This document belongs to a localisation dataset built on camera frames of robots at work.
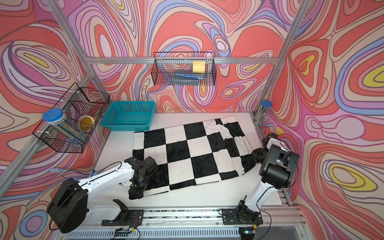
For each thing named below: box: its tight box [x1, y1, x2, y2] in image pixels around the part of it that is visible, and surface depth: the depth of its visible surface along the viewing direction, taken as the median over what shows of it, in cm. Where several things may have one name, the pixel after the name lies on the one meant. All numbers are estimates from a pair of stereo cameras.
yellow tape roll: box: [78, 115, 95, 133], surface depth 78 cm
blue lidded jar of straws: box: [42, 108, 88, 146], surface depth 64 cm
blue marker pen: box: [173, 73, 206, 80], surface depth 90 cm
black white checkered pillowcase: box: [132, 115, 259, 197], surface depth 98 cm
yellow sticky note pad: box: [192, 61, 206, 74], surface depth 90 cm
